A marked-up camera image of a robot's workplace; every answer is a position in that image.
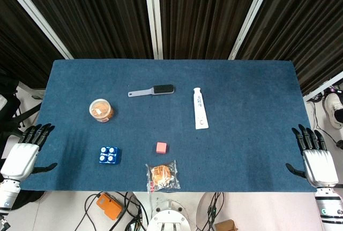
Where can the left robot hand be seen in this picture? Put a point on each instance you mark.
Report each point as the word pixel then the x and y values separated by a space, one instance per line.
pixel 20 158

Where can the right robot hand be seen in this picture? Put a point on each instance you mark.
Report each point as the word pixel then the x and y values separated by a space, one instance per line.
pixel 319 165

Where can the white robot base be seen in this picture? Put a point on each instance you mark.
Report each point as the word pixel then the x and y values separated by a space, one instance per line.
pixel 169 219

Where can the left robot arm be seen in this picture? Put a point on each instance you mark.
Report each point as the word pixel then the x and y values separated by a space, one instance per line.
pixel 8 197

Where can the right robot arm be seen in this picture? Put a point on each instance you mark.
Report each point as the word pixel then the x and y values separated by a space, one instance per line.
pixel 328 209

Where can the black chair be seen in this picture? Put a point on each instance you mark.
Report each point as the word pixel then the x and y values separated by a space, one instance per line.
pixel 12 105

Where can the white sneaker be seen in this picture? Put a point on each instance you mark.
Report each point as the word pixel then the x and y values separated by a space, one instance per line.
pixel 333 110

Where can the blue toy building block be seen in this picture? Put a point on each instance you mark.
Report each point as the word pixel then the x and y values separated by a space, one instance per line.
pixel 109 156

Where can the clear jar with orange contents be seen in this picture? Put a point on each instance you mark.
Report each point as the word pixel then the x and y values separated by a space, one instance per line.
pixel 101 111

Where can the orange box device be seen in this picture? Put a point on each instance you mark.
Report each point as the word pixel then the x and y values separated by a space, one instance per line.
pixel 108 206

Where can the brown cardboard box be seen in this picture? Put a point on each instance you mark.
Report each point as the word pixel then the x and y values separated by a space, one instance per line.
pixel 226 225

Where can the white toothpaste tube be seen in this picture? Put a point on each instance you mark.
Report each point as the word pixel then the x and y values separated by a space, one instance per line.
pixel 200 109

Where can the pink cube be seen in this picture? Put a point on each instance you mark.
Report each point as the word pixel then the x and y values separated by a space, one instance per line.
pixel 161 147

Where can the wrapped pastry packet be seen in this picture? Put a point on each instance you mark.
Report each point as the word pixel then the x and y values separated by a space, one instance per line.
pixel 162 176

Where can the grey brush with black bristles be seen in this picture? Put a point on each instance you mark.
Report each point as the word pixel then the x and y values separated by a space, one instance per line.
pixel 152 90

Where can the blue table cloth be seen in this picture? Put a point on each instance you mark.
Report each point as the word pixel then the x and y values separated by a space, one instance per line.
pixel 171 125

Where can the white frame post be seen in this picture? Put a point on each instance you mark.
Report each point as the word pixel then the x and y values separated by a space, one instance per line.
pixel 34 14
pixel 250 16
pixel 153 16

